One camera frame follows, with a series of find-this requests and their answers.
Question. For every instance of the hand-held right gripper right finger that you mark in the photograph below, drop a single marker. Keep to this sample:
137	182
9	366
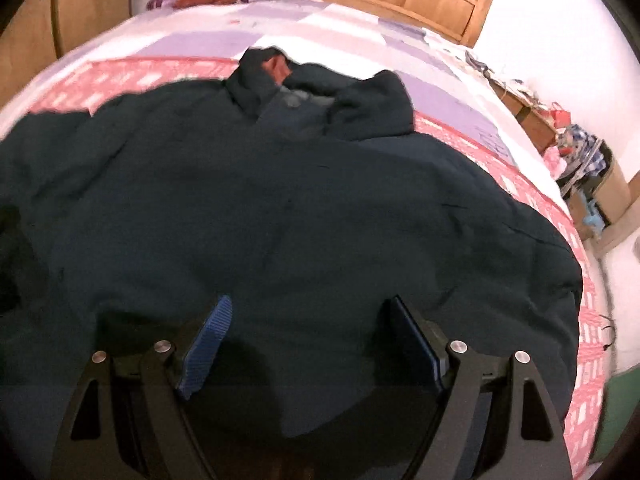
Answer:
415	345

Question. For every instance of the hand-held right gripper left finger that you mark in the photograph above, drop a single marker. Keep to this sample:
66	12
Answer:
207	345

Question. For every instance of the dark padded jacket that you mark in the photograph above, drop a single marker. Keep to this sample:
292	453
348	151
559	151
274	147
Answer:
300	200

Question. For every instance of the green mat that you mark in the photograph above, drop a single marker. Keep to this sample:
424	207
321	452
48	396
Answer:
620	415

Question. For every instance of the light blue plastic bag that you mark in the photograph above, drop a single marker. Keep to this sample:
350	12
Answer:
596	217

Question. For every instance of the pink bag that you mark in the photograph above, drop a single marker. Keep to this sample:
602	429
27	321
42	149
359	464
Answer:
552	160

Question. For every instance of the light wooden furniture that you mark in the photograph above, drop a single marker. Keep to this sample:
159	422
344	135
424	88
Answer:
620	230

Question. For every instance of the wooden cabinet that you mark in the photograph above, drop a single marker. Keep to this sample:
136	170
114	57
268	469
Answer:
535	125

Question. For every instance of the cardboard box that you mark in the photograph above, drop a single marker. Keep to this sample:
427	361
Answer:
612	185

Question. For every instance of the blue plaid cloth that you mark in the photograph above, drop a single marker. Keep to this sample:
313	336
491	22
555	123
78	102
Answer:
585	155

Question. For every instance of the red checked mat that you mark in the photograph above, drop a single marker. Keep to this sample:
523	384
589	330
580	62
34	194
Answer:
150	77

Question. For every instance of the pile of cabinet clutter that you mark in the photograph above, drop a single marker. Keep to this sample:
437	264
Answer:
495	77

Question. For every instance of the pink purple patchwork quilt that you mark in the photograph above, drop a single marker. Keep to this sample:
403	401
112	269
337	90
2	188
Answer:
325	30

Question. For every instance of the wooden wardrobe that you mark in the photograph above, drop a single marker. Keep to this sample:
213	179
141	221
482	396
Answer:
85	5

